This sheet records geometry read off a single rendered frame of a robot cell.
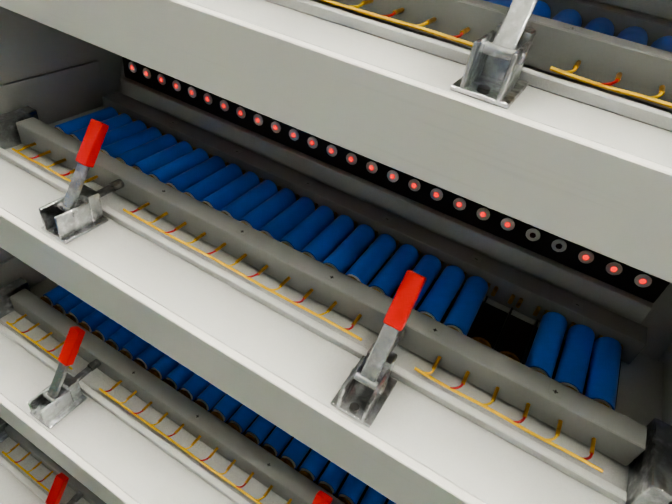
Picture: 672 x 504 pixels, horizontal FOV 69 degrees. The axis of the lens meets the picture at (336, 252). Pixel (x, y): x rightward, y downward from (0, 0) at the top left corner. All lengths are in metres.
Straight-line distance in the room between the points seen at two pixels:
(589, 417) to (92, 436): 0.42
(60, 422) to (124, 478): 0.09
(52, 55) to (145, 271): 0.28
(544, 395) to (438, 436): 0.07
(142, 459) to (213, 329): 0.20
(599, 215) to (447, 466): 0.16
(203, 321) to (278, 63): 0.18
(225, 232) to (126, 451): 0.23
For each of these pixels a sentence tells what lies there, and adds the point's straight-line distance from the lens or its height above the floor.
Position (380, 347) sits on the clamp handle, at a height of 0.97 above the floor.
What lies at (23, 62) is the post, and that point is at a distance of 0.57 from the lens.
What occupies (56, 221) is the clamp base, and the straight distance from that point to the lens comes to 0.42.
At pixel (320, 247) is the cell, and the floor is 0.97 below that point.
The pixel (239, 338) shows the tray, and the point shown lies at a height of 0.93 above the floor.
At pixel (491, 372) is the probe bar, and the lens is 0.34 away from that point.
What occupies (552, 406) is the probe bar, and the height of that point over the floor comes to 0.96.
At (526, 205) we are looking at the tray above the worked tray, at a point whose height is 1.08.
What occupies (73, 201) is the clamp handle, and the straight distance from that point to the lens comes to 0.43.
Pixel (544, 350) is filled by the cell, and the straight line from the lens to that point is 0.37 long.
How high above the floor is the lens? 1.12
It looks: 23 degrees down
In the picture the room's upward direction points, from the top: 18 degrees clockwise
